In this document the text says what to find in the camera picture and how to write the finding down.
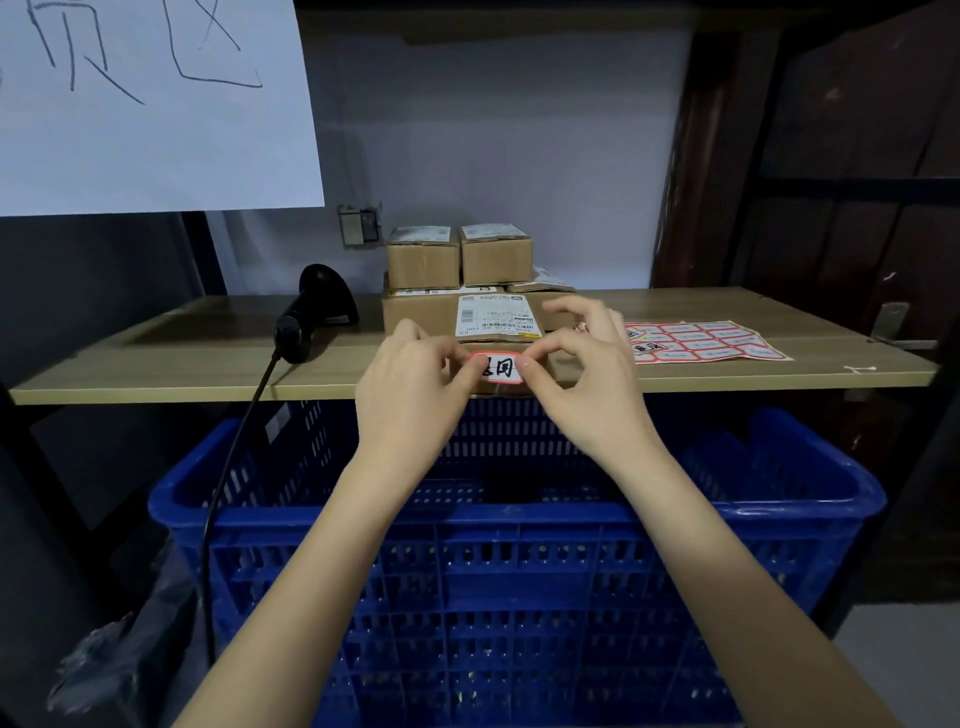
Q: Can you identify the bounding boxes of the person's left forearm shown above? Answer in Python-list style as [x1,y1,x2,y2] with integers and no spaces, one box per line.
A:
[172,449,425,728]

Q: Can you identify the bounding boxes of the wall socket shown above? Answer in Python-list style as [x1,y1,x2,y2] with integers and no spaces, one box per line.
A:
[336,203,383,250]

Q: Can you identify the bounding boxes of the red white sticker sheets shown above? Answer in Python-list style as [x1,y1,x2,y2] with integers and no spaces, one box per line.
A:
[575,320,795,367]

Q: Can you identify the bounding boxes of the grey plastic bag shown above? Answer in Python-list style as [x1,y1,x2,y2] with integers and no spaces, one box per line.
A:
[46,538,213,728]

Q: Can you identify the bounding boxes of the blue plastic crate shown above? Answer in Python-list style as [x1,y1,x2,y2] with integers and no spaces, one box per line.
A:
[147,395,889,728]

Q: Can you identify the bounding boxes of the white paper sign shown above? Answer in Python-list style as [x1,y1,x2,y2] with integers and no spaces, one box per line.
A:
[0,0,327,220]

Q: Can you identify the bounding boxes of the dark wooden door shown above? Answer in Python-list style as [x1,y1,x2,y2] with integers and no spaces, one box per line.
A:
[650,0,960,350]

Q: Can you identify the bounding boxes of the person's left hand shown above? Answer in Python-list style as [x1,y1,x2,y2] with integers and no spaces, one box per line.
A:
[353,318,489,481]

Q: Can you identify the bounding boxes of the person's right hand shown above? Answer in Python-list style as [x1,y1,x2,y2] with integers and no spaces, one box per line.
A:
[515,294,669,470]

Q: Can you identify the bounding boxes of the person's right forearm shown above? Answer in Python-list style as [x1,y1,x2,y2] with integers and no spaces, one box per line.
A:
[611,440,905,728]

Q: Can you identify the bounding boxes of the metal door handle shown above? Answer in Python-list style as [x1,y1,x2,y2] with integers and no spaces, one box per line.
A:
[869,300,940,353]

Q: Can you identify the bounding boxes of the wooden shelf board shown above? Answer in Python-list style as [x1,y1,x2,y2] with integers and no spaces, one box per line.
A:
[10,285,941,407]

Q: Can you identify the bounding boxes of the black metal shelf frame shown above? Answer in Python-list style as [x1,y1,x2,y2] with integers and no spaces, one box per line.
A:
[0,176,960,639]

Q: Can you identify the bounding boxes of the black barcode scanner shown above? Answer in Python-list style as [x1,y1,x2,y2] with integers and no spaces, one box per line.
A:
[273,263,360,366]

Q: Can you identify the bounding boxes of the cardboard box with shipping label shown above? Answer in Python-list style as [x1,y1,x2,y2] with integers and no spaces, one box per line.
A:
[458,222,535,287]
[442,293,561,397]
[505,267,579,333]
[385,225,462,291]
[380,284,501,336]

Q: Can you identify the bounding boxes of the black scanner cable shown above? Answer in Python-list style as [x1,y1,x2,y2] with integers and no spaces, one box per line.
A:
[197,352,283,669]

